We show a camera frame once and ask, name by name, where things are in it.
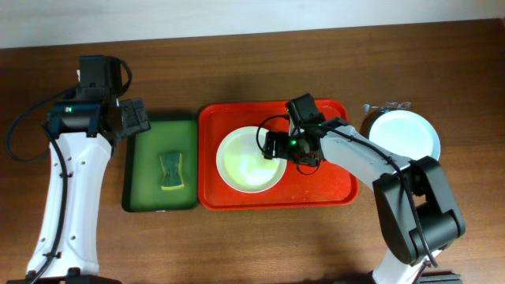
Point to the yellow green sponge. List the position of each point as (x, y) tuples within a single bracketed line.
[(171, 164)]

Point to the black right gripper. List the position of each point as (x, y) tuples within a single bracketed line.
[(274, 146)]

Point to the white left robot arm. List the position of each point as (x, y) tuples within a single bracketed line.
[(82, 138)]

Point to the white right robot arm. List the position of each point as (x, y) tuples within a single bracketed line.
[(418, 214)]

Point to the cream white plate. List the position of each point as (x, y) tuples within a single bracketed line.
[(241, 164)]

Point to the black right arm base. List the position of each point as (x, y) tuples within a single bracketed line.
[(440, 279)]

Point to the green plastic tray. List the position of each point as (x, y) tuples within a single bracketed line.
[(176, 132)]

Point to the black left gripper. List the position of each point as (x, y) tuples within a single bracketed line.
[(132, 116)]

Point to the red plastic tray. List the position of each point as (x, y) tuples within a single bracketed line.
[(330, 185)]

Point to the light blue plate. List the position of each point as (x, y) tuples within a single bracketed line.
[(405, 133)]

